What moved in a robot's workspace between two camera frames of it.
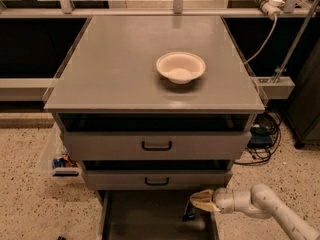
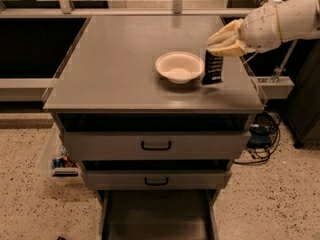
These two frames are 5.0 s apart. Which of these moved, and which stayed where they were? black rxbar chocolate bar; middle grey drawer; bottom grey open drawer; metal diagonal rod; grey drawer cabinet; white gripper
Moved: black rxbar chocolate bar; white gripper
Stayed: middle grey drawer; metal diagonal rod; bottom grey open drawer; grey drawer cabinet
